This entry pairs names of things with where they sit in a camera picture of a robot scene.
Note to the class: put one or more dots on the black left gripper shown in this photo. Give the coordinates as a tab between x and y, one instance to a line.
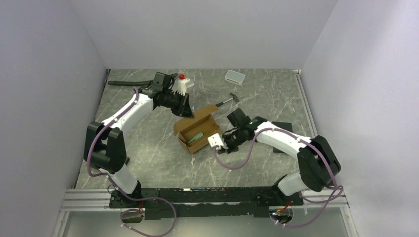
186	110

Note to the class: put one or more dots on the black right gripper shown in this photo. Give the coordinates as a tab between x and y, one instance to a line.
228	149

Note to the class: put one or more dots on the brown cardboard box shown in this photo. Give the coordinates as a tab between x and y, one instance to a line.
203	121

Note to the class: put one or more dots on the green plastic tube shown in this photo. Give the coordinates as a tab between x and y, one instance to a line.
195	138

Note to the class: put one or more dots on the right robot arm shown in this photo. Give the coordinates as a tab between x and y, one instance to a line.
317	163

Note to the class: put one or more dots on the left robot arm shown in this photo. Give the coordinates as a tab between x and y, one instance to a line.
105	150

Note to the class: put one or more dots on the black rectangular pad right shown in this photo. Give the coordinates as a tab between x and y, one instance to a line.
283	125

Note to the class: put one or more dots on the white plastic container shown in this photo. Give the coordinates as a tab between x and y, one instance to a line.
234	77

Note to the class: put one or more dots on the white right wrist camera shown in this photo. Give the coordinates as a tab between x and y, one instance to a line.
216	141

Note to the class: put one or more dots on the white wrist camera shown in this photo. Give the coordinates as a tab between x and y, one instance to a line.
216	141
182	84

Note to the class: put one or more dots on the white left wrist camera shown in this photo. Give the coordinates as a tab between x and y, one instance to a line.
182	84

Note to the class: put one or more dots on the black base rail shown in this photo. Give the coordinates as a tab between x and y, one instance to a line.
162	203

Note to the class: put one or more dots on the aluminium frame rail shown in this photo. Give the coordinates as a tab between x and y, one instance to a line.
99	199

